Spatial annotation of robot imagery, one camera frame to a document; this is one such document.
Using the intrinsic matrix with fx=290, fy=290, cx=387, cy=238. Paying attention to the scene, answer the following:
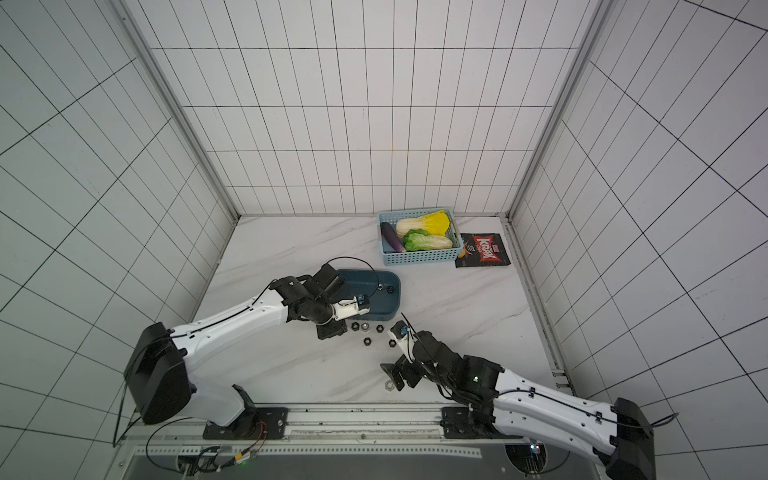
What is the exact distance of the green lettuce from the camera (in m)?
1.02

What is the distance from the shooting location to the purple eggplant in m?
1.06

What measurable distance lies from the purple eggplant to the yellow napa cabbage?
0.05 feet

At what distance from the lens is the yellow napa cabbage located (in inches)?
42.3

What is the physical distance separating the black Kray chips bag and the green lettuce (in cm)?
7

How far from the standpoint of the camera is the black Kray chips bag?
3.48 ft

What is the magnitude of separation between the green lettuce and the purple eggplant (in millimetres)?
22
